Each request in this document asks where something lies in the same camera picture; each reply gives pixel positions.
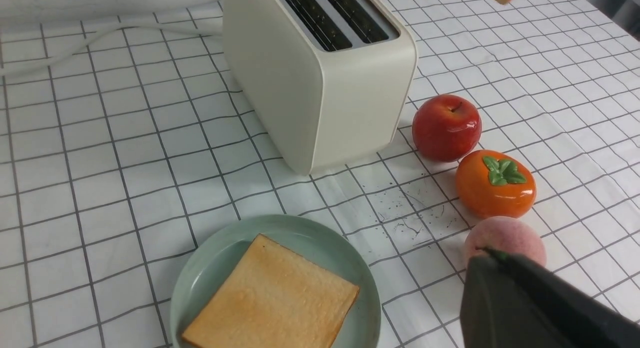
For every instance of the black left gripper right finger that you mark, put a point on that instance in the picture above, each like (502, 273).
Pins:
(585, 322)

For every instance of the red apple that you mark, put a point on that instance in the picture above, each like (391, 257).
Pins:
(446, 128)

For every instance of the orange persimmon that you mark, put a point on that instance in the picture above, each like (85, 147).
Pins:
(490, 183)

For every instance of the white grid tablecloth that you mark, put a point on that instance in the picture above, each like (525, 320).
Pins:
(119, 162)

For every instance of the pink peach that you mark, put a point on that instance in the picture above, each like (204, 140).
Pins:
(505, 234)

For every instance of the cream white toaster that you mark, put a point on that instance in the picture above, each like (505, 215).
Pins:
(328, 79)

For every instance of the light green round plate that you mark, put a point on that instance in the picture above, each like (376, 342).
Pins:
(213, 261)

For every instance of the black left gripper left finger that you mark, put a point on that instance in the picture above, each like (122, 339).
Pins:
(509, 301)

